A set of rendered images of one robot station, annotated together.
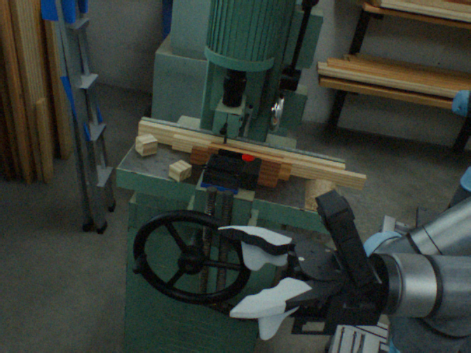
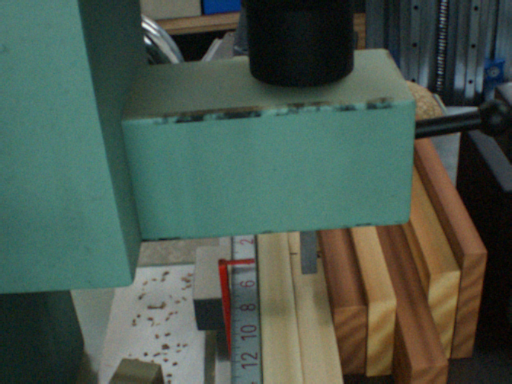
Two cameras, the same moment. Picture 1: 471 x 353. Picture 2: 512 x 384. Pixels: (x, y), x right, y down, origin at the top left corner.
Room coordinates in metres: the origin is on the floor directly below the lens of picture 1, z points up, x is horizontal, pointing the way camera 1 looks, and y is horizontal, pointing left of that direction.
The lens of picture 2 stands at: (1.21, 0.34, 1.20)
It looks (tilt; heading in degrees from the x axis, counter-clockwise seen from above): 32 degrees down; 266
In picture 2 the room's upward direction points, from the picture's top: 5 degrees counter-clockwise
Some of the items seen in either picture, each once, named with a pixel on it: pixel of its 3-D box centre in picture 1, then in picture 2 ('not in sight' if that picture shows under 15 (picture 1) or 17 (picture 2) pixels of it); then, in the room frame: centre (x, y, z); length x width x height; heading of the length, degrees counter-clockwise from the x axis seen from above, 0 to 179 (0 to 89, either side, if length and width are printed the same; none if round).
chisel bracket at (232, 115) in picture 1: (230, 115); (267, 152); (1.19, 0.02, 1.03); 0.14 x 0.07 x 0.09; 175
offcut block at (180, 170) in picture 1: (180, 170); not in sight; (1.04, 0.12, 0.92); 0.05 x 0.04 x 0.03; 147
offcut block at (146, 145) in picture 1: (146, 145); not in sight; (1.13, 0.24, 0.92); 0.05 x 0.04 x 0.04; 133
